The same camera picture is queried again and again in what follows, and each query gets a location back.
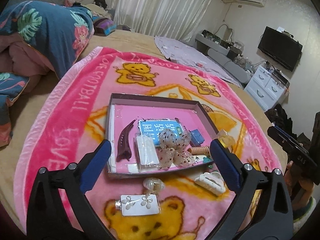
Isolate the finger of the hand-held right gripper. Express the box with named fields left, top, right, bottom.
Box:
left=282, top=145, right=313, bottom=167
left=267, top=125, right=304, bottom=148

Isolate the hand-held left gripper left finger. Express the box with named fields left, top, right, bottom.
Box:
left=26, top=139, right=112, bottom=240

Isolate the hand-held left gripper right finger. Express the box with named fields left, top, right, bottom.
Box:
left=210, top=139, right=293, bottom=240

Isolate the yellow translucent hair clip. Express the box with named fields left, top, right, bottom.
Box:
left=217, top=129, right=236, bottom=152

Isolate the beige spiral hair tie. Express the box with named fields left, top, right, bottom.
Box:
left=187, top=146, right=210, bottom=155

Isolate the dark brown hair claw clip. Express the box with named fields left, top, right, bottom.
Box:
left=116, top=120, right=137, bottom=162

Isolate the small blue box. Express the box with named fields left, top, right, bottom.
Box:
left=189, top=129, right=207, bottom=147

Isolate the polka dot mesh bow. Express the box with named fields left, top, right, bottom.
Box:
left=158, top=129, right=195, bottom=168

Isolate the pink shallow box tray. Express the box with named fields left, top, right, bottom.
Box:
left=108, top=93, right=221, bottom=180

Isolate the person's right hand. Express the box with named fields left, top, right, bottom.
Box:
left=286, top=161, right=314, bottom=210

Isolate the dark clothes pile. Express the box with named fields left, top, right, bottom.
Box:
left=265, top=104, right=300, bottom=140

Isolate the green bead ornament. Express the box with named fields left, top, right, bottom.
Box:
left=202, top=155, right=214, bottom=170

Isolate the white hair claw clip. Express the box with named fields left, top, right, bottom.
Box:
left=194, top=171, right=227, bottom=195

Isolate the pink bear printed blanket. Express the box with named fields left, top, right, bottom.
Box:
left=14, top=45, right=283, bottom=240

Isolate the white drawer cabinet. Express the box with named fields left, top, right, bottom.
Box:
left=244, top=65, right=290, bottom=112

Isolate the white flower earring card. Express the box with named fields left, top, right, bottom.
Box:
left=115, top=194, right=160, bottom=217

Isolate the black flat television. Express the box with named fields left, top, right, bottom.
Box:
left=257, top=26, right=303, bottom=72

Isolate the black electronics box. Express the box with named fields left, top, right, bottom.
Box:
left=226, top=46, right=242, bottom=58

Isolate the grey padded bench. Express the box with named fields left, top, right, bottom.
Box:
left=195, top=34, right=253, bottom=84

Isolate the lavender sheet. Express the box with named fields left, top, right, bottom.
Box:
left=154, top=35, right=244, bottom=88

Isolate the purple striped pillow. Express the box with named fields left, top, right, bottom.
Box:
left=94, top=17, right=117, bottom=36

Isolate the blue floral quilt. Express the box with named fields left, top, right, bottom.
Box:
left=0, top=0, right=95, bottom=148

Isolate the white curtain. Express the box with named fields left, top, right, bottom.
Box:
left=112, top=0, right=223, bottom=42

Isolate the clear pearl hair tie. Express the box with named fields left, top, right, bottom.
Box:
left=143, top=177, right=165, bottom=194

